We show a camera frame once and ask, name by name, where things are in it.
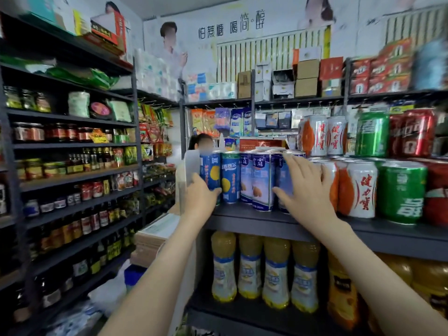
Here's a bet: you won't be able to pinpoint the person's right hand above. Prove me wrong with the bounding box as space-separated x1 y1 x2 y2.
273 154 340 238

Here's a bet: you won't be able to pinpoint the person's left hand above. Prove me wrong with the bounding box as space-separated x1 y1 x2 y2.
181 173 222 231

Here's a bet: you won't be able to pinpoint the blue can brown fruit print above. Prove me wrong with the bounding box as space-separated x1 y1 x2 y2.
274 152 306 213
252 152 276 211
240 152 255 204

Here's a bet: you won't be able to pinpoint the yellow juice bottle blue label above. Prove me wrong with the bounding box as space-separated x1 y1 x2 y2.
290 241 322 314
238 234 264 300
262 238 291 310
211 231 238 304

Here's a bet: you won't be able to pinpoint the dark grey metal shelf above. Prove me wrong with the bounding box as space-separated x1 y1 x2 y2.
178 87 448 336

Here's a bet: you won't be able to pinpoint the orange juice bottle yellow cap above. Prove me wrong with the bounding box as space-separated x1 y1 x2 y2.
374 253 415 287
328 252 362 330
412 259 448 319

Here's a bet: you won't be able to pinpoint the group of red soda cans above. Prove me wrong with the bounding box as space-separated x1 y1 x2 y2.
388 108 448 228

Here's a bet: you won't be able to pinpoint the person's right forearm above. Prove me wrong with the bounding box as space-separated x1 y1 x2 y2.
308 220 448 336

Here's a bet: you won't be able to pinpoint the person's left forearm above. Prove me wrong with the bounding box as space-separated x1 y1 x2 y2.
101 220 211 336

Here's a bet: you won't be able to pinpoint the white shelf end panel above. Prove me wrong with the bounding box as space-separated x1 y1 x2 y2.
164 150 202 336

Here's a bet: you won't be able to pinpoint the stack of flat cartons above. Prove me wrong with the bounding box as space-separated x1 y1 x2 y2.
130 212 182 269

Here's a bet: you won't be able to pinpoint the group of colourful snack bags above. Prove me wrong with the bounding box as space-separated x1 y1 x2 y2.
136 101 176 207

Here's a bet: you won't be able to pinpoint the row of hanging snack packets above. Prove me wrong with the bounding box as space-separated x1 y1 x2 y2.
189 107 254 137

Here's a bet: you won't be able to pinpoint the white cardboard boxes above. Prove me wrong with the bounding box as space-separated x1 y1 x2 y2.
253 63 296 102

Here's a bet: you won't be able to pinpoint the small brown cardboard box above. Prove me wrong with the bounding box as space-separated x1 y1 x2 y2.
237 70 253 100

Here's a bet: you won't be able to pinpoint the white plastic bag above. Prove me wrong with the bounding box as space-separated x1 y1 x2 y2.
87 273 128 319

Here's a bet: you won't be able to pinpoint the black condiment rack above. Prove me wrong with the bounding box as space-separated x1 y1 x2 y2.
0 7 179 336

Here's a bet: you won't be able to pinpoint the stack of white tissue packs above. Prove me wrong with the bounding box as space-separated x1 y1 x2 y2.
134 49 182 102

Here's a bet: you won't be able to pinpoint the stack of red cartons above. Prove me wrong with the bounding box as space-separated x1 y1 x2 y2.
349 37 415 95

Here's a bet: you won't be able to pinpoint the light blue plastic jug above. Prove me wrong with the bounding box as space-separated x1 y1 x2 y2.
413 35 448 91

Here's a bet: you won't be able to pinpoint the wall poster with people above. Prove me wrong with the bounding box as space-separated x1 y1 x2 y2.
52 0 448 84

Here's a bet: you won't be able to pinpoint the white wall radiator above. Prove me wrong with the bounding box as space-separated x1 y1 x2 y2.
385 5 448 49

